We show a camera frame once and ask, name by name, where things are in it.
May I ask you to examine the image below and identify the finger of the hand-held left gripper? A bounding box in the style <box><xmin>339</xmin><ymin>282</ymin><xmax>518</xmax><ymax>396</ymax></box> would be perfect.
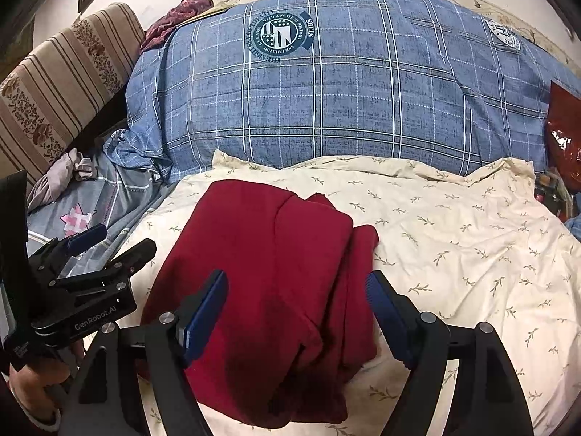
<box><xmin>50</xmin><ymin>238</ymin><xmax>157</xmax><ymax>290</ymax></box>
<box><xmin>28</xmin><ymin>224</ymin><xmax>109</xmax><ymax>278</ymax></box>

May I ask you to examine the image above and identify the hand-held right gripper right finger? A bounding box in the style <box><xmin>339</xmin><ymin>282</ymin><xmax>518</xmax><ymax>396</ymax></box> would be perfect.
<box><xmin>365</xmin><ymin>271</ymin><xmax>535</xmax><ymax>436</ymax></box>

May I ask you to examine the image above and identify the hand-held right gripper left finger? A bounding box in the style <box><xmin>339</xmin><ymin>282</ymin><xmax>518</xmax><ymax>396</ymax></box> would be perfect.
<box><xmin>59</xmin><ymin>269</ymin><xmax>228</xmax><ymax>436</ymax></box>

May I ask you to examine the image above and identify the dark red garment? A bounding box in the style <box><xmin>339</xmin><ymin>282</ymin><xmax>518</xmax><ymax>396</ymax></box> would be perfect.
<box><xmin>136</xmin><ymin>180</ymin><xmax>381</xmax><ymax>428</ymax></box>

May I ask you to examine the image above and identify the person's left hand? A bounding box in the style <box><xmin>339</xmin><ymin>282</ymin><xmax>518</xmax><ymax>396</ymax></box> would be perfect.
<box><xmin>10</xmin><ymin>343</ymin><xmax>86</xmax><ymax>419</ymax></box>

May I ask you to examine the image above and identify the grey star print sheet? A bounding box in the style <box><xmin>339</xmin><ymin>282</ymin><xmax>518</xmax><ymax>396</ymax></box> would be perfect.
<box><xmin>25</xmin><ymin>129</ymin><xmax>175</xmax><ymax>282</ymax></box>

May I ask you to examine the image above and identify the pinkish grey cloth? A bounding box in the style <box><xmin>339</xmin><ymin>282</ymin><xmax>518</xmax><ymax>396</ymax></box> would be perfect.
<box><xmin>26</xmin><ymin>149</ymin><xmax>98</xmax><ymax>212</ymax></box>

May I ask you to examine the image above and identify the cream floral bed sheet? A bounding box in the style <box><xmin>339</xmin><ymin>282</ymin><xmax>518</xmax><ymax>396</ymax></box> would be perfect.
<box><xmin>104</xmin><ymin>149</ymin><xmax>581</xmax><ymax>436</ymax></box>

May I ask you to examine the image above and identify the striped floral sofa cushion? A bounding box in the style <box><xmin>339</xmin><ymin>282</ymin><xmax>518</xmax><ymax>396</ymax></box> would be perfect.
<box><xmin>0</xmin><ymin>2</ymin><xmax>147</xmax><ymax>191</ymax></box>

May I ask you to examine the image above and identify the multicoloured patterned cloth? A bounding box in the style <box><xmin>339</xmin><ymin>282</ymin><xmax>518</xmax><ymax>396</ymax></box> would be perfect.
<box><xmin>535</xmin><ymin>168</ymin><xmax>579</xmax><ymax>225</ymax></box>

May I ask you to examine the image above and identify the blue plaid quilt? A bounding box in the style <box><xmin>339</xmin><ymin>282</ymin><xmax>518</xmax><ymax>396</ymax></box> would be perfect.
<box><xmin>102</xmin><ymin>0</ymin><xmax>564</xmax><ymax>180</ymax></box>

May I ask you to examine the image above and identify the maroon crumpled cloth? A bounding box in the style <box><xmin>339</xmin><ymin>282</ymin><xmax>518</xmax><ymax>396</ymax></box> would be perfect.
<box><xmin>138</xmin><ymin>0</ymin><xmax>214</xmax><ymax>53</ymax></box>

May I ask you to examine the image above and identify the red plastic bag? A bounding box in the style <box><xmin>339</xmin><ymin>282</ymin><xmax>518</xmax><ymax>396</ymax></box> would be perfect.
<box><xmin>545</xmin><ymin>79</ymin><xmax>581</xmax><ymax>173</ymax></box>

